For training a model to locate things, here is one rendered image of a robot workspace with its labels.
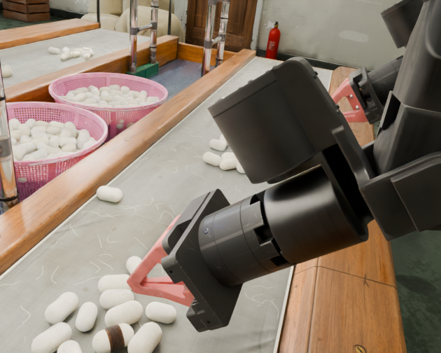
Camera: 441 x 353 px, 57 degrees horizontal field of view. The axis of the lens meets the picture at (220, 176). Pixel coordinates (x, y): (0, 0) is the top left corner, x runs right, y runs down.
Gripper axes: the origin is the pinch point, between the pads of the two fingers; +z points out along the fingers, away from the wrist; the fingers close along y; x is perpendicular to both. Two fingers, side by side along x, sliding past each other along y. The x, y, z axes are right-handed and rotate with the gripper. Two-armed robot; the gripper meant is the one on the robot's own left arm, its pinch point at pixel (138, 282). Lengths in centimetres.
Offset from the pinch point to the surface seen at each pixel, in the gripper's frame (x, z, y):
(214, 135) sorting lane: 0, 11, -52
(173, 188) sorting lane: 0.3, 10.5, -27.9
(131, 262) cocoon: 1.1, 7.1, -7.8
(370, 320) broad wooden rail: 17.6, -13.0, -9.0
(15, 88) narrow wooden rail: -31, 43, -47
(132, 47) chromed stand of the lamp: -30, 37, -92
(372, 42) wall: 61, -13, -489
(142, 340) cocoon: 4.6, 2.3, 1.5
